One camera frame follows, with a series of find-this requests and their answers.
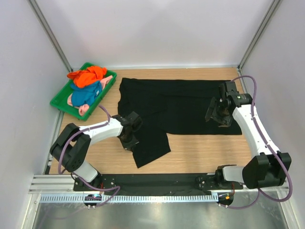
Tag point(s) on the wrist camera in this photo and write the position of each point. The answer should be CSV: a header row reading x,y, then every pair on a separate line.
x,y
135,121
227,88

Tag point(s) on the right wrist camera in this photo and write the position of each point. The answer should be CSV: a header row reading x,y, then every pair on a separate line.
x,y
227,88

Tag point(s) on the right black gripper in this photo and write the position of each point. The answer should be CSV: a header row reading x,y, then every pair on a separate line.
x,y
224,121

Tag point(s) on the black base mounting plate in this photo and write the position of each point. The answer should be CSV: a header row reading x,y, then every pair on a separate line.
x,y
200,181

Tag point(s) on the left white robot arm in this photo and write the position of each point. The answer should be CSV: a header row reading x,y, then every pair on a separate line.
x,y
71,146

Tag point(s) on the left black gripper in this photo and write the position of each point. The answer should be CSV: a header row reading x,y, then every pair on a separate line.
x,y
130,145

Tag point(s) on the blue t shirt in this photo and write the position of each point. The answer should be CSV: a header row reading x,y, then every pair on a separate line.
x,y
86,95

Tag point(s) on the orange t shirt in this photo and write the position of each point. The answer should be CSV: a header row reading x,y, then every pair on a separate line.
x,y
90,75

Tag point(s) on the right aluminium corner post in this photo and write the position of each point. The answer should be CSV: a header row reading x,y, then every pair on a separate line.
x,y
259,32

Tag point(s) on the aluminium corner post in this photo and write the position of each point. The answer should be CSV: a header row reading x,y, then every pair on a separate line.
x,y
46,27
259,32

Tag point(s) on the pink t shirt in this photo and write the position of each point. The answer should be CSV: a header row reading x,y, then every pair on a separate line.
x,y
84,108

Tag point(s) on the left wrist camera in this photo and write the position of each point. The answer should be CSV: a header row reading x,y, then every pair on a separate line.
x,y
135,121

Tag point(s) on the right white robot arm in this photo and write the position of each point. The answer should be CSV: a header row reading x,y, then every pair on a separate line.
x,y
268,166

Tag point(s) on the black t shirt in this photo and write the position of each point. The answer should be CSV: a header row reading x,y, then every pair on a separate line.
x,y
175,107

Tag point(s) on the left aluminium corner post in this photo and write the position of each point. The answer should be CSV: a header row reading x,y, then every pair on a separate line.
x,y
46,27

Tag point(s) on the slotted grey cable duct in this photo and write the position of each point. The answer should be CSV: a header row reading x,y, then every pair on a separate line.
x,y
94,198

